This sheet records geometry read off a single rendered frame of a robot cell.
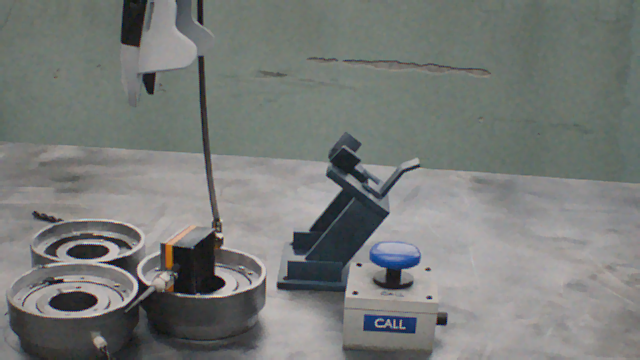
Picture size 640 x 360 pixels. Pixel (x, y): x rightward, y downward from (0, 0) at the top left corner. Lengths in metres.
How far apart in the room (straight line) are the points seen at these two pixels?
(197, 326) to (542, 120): 1.76
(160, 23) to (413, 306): 0.29
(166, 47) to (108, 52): 1.73
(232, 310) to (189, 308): 0.03
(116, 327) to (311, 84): 1.71
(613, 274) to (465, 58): 1.47
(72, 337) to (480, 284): 0.38
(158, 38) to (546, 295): 0.41
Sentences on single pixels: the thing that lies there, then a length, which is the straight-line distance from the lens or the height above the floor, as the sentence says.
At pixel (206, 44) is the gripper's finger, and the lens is 0.75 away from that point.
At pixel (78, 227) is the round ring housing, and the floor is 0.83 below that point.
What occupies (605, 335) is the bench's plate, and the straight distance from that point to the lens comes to 0.76.
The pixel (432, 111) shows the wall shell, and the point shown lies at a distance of 2.31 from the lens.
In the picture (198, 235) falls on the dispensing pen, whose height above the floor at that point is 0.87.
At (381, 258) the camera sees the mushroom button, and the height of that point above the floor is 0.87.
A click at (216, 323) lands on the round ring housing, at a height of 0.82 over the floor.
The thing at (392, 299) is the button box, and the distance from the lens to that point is 0.67.
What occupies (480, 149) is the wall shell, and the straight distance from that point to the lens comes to 2.35.
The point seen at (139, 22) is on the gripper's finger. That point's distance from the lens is 0.68.
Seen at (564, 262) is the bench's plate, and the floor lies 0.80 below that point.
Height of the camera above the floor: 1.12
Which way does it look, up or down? 17 degrees down
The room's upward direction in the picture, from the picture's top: 3 degrees clockwise
